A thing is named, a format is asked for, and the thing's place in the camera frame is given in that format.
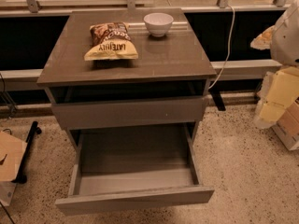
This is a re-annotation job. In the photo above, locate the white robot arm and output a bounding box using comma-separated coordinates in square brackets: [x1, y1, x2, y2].
[250, 0, 299, 66]

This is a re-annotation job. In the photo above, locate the brown cardboard piece left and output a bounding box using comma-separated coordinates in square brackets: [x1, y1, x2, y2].
[0, 132, 27, 182]

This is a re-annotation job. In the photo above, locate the black metal stand left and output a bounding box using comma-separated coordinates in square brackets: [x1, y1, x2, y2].
[13, 121, 42, 184]

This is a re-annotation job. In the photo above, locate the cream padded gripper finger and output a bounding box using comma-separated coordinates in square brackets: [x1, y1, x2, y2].
[250, 26, 275, 50]

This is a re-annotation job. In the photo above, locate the grey drawer cabinet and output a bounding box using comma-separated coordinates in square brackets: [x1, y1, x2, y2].
[37, 8, 215, 146]

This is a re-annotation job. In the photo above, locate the closed grey middle drawer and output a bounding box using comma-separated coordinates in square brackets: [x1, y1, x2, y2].
[52, 97, 207, 130]

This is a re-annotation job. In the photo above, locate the white power cable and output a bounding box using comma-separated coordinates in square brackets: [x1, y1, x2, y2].
[207, 4, 236, 91]

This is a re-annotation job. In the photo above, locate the black table leg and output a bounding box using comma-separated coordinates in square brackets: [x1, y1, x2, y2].
[209, 88, 226, 111]

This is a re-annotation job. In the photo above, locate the brown and yellow chip bag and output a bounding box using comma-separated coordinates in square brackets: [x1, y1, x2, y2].
[84, 22, 138, 61]

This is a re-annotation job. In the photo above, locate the white ceramic bowl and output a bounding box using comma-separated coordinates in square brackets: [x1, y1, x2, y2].
[144, 13, 174, 37]

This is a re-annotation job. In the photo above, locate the open grey bottom drawer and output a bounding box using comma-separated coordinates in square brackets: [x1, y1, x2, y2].
[55, 124, 214, 216]

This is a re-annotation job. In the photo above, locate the brown cardboard box right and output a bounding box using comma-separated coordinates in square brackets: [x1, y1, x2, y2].
[273, 100, 299, 151]

